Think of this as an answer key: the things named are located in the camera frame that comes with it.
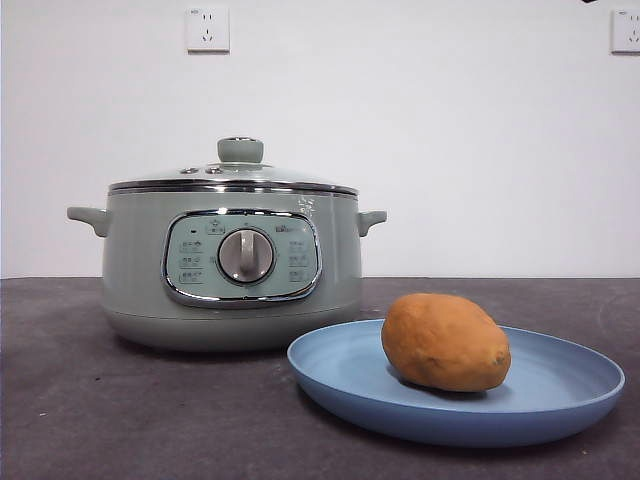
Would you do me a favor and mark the glass lid with green knob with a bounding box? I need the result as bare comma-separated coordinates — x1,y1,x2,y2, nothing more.
108,135,359,195

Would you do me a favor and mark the orange-brown potato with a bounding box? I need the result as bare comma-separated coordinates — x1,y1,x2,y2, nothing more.
380,292,512,394

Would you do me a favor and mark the blue round plate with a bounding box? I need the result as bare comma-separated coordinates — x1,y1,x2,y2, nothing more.
286,318,626,449

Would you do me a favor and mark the green electric steamer pot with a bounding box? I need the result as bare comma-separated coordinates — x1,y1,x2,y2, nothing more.
66,188,389,354

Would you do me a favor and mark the white wall socket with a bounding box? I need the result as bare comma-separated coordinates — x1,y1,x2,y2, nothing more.
187,6,232,55
610,8,640,55

